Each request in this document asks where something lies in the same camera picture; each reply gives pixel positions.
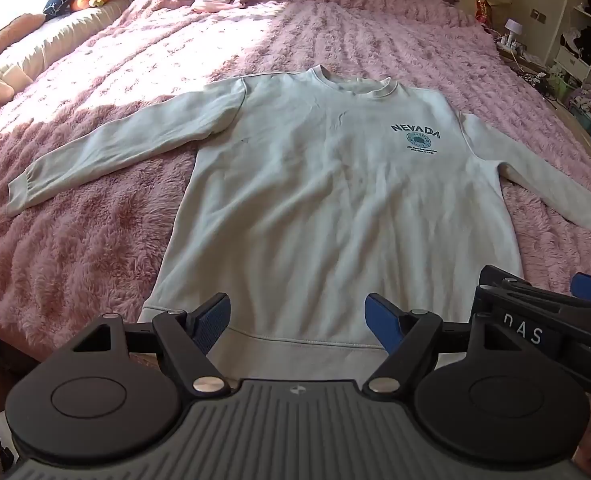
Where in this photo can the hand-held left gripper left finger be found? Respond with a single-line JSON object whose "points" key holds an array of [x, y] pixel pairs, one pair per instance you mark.
{"points": [[211, 321]]}

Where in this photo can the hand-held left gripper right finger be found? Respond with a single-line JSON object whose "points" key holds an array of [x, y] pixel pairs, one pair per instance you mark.
{"points": [[381, 319]]}

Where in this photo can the white printed sweatshirt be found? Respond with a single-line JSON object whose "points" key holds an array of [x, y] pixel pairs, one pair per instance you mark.
{"points": [[325, 185]]}

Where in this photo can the folded pink white clothes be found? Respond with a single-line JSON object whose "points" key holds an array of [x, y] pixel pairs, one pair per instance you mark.
{"points": [[220, 0]]}

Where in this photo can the pink fluffy blanket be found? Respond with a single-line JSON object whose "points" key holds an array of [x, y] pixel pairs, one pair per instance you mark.
{"points": [[100, 240]]}

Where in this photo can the green storage basket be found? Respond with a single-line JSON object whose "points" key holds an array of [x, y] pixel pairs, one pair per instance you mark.
{"points": [[558, 85]]}

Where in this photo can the white open wardrobe shelf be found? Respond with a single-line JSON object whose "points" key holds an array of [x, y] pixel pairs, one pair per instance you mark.
{"points": [[588, 35]]}

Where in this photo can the small white lamp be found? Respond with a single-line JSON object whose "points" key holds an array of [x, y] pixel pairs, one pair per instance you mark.
{"points": [[512, 27]]}

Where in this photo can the red snack bag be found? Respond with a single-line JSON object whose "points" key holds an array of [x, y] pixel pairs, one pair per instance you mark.
{"points": [[483, 11]]}

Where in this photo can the cream bolster pillow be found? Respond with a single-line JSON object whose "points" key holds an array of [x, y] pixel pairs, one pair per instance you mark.
{"points": [[50, 40]]}

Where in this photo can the pink plush pillow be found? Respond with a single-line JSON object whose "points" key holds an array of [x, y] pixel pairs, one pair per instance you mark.
{"points": [[10, 35]]}

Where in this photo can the wall switch plate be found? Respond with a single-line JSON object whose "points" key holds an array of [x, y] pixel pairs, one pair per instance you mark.
{"points": [[539, 15]]}

